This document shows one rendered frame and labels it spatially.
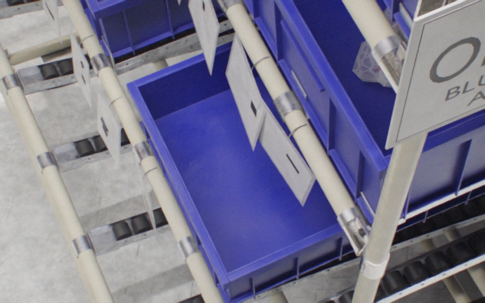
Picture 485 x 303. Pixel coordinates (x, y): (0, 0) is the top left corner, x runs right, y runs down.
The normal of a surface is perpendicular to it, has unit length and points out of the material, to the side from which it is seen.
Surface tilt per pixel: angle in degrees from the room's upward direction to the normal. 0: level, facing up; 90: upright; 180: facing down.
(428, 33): 90
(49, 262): 0
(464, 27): 90
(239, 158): 3
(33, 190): 0
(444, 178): 90
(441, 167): 90
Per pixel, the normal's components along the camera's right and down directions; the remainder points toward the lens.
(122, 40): 0.42, 0.80
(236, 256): -0.03, -0.46
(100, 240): 0.19, -0.54
